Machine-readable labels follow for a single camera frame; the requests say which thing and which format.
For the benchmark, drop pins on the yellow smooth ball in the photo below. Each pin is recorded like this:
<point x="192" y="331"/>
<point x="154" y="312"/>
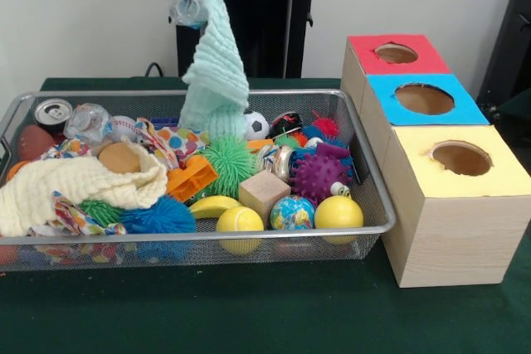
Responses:
<point x="339" y="213"/>

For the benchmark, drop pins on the mint green cloth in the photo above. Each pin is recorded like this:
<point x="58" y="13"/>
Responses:
<point x="215" y="80"/>

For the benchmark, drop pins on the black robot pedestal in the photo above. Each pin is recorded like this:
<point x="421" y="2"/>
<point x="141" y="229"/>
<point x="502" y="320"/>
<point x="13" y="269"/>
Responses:
<point x="269" y="18"/>

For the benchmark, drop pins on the tan foam ball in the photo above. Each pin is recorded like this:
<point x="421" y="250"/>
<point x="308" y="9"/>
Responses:
<point x="120" y="158"/>

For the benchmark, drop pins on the orange plastic block toy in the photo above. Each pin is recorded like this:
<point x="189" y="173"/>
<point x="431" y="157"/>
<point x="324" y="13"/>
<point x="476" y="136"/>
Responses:
<point x="191" y="177"/>

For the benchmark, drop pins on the wooden cube block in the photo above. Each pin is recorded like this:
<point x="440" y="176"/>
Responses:
<point x="263" y="196"/>

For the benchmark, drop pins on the crushed clear plastic bottle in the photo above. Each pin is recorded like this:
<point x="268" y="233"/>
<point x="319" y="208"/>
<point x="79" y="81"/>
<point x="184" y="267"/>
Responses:
<point x="188" y="8"/>

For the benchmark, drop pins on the cream yellow cloth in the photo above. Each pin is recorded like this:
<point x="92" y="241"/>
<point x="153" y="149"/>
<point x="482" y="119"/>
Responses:
<point x="62" y="180"/>

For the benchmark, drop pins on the dark green table cloth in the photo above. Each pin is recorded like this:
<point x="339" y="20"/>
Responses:
<point x="249" y="312"/>

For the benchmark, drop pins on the wooden box with three holes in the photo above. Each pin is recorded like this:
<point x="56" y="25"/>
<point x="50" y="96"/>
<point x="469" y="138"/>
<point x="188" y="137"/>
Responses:
<point x="452" y="225"/>

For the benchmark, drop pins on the black and white soccer ball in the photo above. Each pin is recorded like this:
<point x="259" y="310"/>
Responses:
<point x="258" y="125"/>

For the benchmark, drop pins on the purple spiky ball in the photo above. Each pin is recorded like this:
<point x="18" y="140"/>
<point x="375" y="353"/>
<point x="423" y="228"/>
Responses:
<point x="317" y="171"/>

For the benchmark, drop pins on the globe print ball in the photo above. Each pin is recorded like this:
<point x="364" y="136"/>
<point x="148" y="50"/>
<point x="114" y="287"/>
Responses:
<point x="292" y="212"/>

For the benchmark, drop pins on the shallow metal mesh bin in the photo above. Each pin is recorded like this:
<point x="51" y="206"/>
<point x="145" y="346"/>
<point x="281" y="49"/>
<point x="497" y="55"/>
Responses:
<point x="311" y="99"/>

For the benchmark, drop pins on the black chair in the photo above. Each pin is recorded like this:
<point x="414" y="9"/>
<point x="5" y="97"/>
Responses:
<point x="512" y="39"/>

